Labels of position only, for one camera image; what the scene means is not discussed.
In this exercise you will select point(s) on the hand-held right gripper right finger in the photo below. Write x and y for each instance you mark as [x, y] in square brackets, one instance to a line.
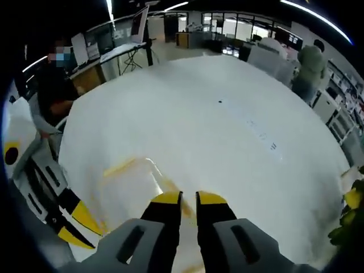
[233, 244]

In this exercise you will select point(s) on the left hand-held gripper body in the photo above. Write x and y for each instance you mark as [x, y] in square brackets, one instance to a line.
[24, 128]

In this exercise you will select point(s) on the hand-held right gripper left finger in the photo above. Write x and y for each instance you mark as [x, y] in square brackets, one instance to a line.
[136, 247]

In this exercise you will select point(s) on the clear container with yellow buckles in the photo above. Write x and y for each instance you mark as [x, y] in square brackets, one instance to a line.
[128, 193]

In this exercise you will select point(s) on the wooden cabinet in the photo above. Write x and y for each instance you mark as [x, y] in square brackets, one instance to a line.
[182, 39]
[86, 75]

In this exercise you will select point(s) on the white board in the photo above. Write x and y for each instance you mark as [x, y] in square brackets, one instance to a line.
[79, 49]

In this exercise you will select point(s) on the green potted plant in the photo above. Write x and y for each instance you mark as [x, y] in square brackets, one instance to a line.
[351, 210]

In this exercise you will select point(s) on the black-legged side desk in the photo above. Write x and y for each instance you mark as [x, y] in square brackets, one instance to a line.
[125, 49]

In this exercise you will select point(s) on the open laptop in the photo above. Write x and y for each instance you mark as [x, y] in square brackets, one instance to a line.
[140, 24]

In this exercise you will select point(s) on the white drawer cabinet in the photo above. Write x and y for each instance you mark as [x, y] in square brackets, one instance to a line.
[325, 106]

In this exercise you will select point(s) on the storage shelves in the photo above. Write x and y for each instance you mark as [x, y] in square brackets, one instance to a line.
[348, 85]

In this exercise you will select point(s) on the background monitor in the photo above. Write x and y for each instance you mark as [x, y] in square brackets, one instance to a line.
[295, 39]

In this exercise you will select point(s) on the long ceiling light strip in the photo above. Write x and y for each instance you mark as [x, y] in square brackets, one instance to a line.
[321, 15]

